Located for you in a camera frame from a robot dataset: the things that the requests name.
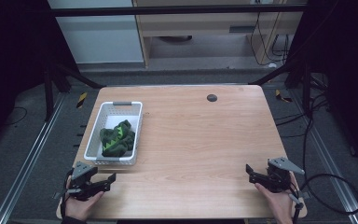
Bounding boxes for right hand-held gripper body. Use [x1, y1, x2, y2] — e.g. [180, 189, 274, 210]
[265, 156, 311, 200]

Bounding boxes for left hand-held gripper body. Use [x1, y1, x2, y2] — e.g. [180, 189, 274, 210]
[53, 161, 99, 202]

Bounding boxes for person's left hand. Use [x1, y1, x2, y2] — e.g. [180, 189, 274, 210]
[64, 175, 105, 222]

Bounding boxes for person's right hand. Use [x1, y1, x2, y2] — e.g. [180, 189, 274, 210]
[254, 182, 296, 224]

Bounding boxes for dark green zigzag cloth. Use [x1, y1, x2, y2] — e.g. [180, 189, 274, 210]
[99, 119, 136, 158]

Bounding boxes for white perforated plastic basket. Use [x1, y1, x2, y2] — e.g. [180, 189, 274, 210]
[83, 101, 144, 166]

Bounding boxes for yellow black striped tape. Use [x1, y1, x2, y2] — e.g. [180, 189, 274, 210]
[274, 89, 294, 104]
[76, 91, 89, 109]

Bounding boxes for black metal stand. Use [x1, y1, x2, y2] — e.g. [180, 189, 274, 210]
[247, 57, 313, 117]
[42, 57, 107, 123]

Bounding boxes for dark curtain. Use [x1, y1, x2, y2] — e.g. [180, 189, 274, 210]
[287, 0, 358, 172]
[0, 0, 76, 157]

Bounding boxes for white cabinet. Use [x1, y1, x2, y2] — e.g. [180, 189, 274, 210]
[47, 0, 145, 65]

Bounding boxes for light wooden desk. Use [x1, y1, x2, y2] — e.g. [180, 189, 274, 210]
[131, 0, 308, 68]

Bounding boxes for black horizontal metal bar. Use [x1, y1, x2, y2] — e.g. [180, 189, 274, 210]
[47, 4, 308, 18]

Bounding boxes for aluminium floor rail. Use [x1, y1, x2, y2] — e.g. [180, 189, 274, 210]
[0, 92, 67, 224]
[288, 89, 358, 224]

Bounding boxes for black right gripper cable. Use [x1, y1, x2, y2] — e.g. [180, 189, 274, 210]
[288, 173, 358, 224]

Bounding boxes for black floor cables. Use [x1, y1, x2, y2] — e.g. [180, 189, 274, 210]
[274, 74, 332, 175]

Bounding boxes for thin black floor cable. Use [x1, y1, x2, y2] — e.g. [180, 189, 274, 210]
[3, 105, 29, 127]

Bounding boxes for black hanging desk cables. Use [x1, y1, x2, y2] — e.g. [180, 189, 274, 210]
[249, 11, 291, 67]

